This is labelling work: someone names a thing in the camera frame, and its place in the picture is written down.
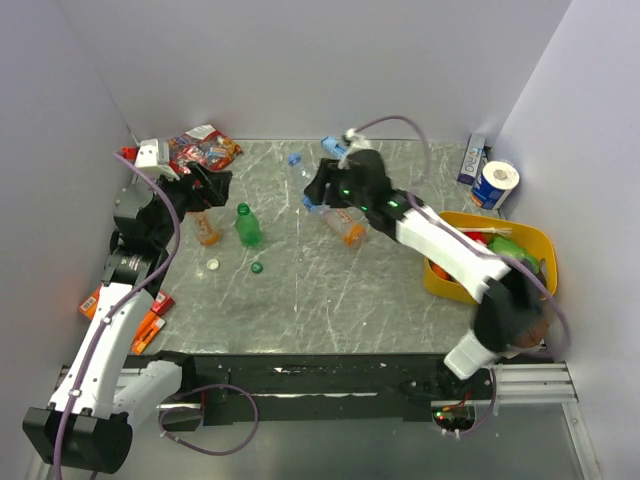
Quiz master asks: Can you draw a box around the orange carrot toy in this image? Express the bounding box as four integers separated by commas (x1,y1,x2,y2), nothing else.
430,262,451,281

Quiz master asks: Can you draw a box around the toilet paper roll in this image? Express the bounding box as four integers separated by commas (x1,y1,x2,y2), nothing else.
471,161,520,210

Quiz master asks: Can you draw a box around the orange red battery pack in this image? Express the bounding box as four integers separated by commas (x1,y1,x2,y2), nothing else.
78,288,100,320

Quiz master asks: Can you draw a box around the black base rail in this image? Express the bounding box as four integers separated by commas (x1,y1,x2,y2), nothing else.
125,351,493,426

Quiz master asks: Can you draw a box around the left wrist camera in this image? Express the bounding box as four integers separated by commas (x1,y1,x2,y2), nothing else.
120,139,179,180

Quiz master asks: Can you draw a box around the green plastic bottle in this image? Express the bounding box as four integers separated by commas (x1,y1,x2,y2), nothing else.
235,203,262,247

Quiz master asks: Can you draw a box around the clear blue water bottle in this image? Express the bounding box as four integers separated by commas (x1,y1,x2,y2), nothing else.
287,152,324,215

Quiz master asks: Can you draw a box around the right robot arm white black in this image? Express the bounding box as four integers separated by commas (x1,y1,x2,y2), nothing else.
302,149,543,399

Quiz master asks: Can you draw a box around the white bottle cap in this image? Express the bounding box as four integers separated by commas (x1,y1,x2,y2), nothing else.
206,258,220,271

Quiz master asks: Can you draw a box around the green cabbage toy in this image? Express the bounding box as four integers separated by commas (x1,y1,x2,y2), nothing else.
488,236,539,274

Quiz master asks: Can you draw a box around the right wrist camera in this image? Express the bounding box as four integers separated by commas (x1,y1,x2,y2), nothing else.
338,128,372,169

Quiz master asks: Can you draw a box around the red pepper toy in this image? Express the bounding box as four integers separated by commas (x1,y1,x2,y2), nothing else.
465,232,488,246

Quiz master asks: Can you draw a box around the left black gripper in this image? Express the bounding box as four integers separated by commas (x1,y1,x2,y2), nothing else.
143,160,233,247

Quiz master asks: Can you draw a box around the orange tea bottle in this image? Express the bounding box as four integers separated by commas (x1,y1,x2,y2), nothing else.
319,207,367,249
189,211,221,246

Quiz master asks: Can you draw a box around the green bottle cap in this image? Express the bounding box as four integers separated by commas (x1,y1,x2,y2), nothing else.
251,261,264,274

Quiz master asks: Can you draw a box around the yellow plastic basket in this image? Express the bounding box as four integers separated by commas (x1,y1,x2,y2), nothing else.
423,211,558,305

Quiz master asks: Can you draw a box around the red candy bag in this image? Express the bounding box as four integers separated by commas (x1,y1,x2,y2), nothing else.
168,124,243,174

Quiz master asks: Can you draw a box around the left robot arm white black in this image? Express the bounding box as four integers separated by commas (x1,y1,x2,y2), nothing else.
23,163,233,475

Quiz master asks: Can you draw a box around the orange utility knife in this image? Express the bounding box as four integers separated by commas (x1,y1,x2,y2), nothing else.
131,290,175,355

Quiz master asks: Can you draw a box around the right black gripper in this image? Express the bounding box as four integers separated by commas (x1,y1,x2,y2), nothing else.
304,158,371,213

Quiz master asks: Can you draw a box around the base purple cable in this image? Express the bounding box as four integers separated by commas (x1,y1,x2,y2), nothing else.
158,383,260,457

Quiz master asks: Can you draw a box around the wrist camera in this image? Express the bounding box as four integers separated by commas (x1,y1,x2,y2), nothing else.
338,128,372,169
120,139,179,180

